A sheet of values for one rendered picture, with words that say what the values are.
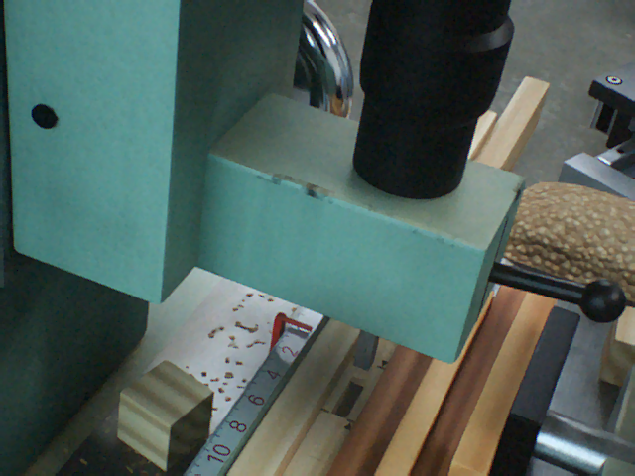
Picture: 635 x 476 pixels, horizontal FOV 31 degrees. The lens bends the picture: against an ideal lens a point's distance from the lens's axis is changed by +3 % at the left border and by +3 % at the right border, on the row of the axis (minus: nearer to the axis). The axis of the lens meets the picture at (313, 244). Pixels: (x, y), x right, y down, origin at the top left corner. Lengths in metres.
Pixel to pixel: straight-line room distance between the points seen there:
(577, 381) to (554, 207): 0.14
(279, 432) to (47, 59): 0.20
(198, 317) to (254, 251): 0.30
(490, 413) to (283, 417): 0.10
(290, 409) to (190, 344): 0.26
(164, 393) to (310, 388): 0.16
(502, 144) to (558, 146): 1.94
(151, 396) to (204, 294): 0.16
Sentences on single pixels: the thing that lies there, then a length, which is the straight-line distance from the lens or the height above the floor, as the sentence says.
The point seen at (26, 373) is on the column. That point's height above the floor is 0.89.
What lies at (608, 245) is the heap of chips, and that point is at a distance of 0.78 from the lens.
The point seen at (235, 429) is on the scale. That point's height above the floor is 0.96.
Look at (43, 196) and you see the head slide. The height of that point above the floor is 1.04.
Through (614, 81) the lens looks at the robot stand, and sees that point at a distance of 1.23.
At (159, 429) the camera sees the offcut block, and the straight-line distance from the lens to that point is 0.72.
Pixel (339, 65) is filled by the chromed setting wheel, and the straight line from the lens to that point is 0.65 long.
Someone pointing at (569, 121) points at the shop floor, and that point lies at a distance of 2.88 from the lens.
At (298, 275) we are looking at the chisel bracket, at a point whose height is 1.02.
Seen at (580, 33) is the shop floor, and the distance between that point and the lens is 3.33.
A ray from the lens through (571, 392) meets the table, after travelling 0.70.
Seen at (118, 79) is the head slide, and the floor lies 1.11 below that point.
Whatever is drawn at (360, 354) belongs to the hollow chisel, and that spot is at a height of 0.96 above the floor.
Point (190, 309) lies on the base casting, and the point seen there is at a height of 0.80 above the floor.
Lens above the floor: 1.35
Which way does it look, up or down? 37 degrees down
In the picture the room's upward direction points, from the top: 10 degrees clockwise
